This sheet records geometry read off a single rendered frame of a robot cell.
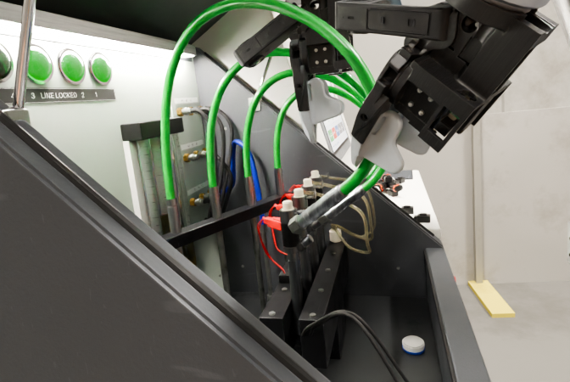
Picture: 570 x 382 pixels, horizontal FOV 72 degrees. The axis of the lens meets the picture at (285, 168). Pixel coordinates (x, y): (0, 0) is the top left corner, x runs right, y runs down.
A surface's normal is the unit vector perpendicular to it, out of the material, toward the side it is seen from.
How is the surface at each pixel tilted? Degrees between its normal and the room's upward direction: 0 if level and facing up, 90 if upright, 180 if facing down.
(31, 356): 90
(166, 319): 90
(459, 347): 0
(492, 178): 90
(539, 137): 90
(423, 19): 103
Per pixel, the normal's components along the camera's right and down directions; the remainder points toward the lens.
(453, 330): -0.10, -0.98
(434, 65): 0.25, -0.62
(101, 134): 0.96, -0.05
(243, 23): -0.25, 0.18
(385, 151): -0.71, 0.37
